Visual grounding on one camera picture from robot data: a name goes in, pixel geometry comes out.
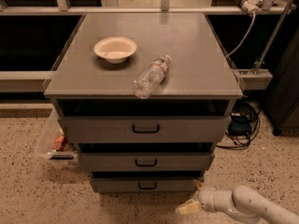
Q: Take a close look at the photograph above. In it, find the grey top drawer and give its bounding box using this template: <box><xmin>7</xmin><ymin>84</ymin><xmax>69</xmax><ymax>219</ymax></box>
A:
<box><xmin>59</xmin><ymin>116</ymin><xmax>231</xmax><ymax>144</ymax></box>

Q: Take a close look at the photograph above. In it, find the white power cable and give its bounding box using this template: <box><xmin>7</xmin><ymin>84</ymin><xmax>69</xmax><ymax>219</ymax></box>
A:
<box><xmin>224</xmin><ymin>10</ymin><xmax>257</xmax><ymax>60</ymax></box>

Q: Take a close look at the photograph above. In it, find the grey middle drawer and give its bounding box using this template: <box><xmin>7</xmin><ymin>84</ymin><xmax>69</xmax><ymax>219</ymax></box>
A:
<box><xmin>79</xmin><ymin>152</ymin><xmax>214</xmax><ymax>172</ymax></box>

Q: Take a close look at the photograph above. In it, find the white power strip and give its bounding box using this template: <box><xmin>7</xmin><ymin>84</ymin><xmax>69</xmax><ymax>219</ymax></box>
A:
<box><xmin>235</xmin><ymin>0</ymin><xmax>262</xmax><ymax>15</ymax></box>

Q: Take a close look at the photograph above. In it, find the white paper bowl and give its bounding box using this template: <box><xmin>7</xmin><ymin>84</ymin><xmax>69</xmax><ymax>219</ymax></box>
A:
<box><xmin>93</xmin><ymin>36</ymin><xmax>137</xmax><ymax>63</ymax></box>

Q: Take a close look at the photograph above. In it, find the clear plastic storage bin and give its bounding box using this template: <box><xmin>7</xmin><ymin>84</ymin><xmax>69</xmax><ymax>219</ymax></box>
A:
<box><xmin>34</xmin><ymin>110</ymin><xmax>78</xmax><ymax>169</ymax></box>

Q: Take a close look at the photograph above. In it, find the grey metal rail frame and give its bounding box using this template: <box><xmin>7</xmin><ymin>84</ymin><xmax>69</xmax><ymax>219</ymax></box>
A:
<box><xmin>0</xmin><ymin>0</ymin><xmax>299</xmax><ymax>93</ymax></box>

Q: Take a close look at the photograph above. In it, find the blue electronic box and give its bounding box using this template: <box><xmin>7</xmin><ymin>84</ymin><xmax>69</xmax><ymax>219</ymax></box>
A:
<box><xmin>228</xmin><ymin>116</ymin><xmax>252</xmax><ymax>136</ymax></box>

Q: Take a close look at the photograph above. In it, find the clear plastic water bottle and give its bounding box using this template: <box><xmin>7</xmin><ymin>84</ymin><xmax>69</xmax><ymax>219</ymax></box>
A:
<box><xmin>133</xmin><ymin>55</ymin><xmax>171</xmax><ymax>99</ymax></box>

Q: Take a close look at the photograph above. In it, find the red can in bin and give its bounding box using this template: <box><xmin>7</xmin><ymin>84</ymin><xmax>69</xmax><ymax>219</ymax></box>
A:
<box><xmin>54</xmin><ymin>135</ymin><xmax>67</xmax><ymax>151</ymax></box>

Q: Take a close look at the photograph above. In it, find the dark cabinet at right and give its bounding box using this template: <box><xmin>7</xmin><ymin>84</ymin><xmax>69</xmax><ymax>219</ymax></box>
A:
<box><xmin>263</xmin><ymin>28</ymin><xmax>299</xmax><ymax>135</ymax></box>

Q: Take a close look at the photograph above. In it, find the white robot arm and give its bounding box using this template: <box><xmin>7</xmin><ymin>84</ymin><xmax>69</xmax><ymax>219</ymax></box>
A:
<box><xmin>176</xmin><ymin>179</ymin><xmax>299</xmax><ymax>224</ymax></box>

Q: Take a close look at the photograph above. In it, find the grey drawer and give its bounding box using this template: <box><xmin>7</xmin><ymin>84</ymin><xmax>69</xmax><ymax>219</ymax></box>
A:
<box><xmin>91</xmin><ymin>177</ymin><xmax>195</xmax><ymax>193</ymax></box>
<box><xmin>79</xmin><ymin>152</ymin><xmax>214</xmax><ymax>172</ymax></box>
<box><xmin>59</xmin><ymin>116</ymin><xmax>231</xmax><ymax>144</ymax></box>

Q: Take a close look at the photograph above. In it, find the black cable bundle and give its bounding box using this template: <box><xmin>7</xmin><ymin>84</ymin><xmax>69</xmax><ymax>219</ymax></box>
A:
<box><xmin>216</xmin><ymin>100</ymin><xmax>261</xmax><ymax>150</ymax></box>

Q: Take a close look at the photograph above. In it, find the grey bottom drawer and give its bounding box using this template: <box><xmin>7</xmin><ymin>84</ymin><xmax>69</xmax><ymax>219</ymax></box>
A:
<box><xmin>91</xmin><ymin>177</ymin><xmax>195</xmax><ymax>193</ymax></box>

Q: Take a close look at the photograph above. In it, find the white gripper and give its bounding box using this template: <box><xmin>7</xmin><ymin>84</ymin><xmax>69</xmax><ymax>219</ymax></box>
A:
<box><xmin>176</xmin><ymin>179</ymin><xmax>235</xmax><ymax>216</ymax></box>

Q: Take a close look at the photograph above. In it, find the grey drawer cabinet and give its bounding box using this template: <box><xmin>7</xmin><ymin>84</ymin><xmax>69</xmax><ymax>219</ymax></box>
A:
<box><xmin>45</xmin><ymin>13</ymin><xmax>242</xmax><ymax>193</ymax></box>

